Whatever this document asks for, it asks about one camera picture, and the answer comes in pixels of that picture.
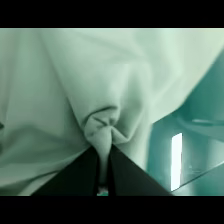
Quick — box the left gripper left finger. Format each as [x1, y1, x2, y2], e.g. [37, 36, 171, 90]
[31, 145, 101, 197]

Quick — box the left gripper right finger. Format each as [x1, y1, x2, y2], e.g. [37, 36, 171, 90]
[107, 144, 173, 197]

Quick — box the white shirt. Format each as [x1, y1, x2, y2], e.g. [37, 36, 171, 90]
[0, 27, 224, 197]

